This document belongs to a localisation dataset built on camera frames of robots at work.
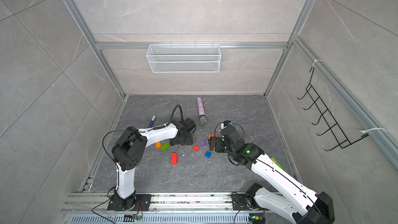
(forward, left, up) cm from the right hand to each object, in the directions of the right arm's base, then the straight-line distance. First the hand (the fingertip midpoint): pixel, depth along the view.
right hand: (216, 140), depth 78 cm
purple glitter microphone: (+23, +7, -12) cm, 27 cm away
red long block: (-4, +23, -14) cm, 27 cm away
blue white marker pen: (+23, +41, -14) cm, 49 cm away
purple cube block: (+7, +7, -15) cm, 18 cm away
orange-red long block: (+11, +3, -16) cm, 19 cm away
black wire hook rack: (-3, -48, +17) cm, 51 cm away
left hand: (+8, +18, -15) cm, 25 cm away
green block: (+4, +29, -14) cm, 33 cm away
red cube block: (+3, +11, -16) cm, 20 cm away
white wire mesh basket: (+53, +18, +14) cm, 58 cm away
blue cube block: (-1, +4, -16) cm, 17 cm away
